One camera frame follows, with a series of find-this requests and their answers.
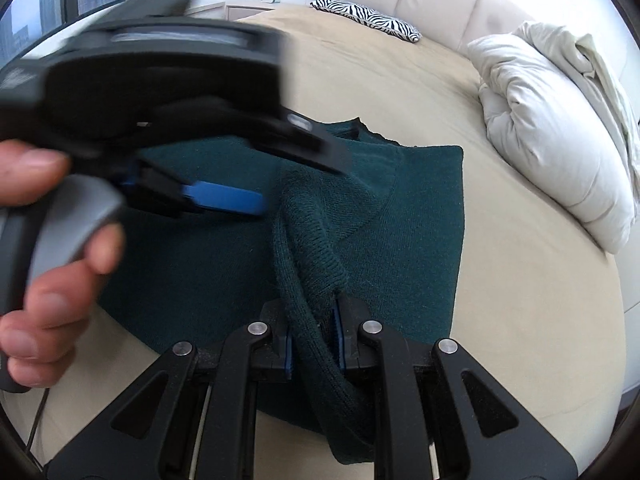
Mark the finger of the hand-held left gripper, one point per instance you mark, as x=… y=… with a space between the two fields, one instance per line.
x=300 y=135
x=225 y=200

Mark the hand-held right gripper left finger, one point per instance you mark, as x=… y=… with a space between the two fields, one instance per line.
x=288 y=355

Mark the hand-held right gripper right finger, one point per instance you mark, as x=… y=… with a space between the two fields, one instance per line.
x=338 y=340

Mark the dark green knit sweater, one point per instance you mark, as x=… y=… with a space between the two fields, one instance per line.
x=410 y=220

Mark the person's left hand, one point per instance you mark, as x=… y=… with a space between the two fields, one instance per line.
x=55 y=310

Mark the white nightstand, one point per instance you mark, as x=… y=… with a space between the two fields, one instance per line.
x=235 y=11

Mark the zebra print pillow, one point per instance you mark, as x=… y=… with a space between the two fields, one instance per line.
x=370 y=17

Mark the beige bed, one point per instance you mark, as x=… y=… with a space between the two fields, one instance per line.
x=525 y=310

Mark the white folded duvet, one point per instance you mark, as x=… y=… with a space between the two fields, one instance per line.
x=550 y=135

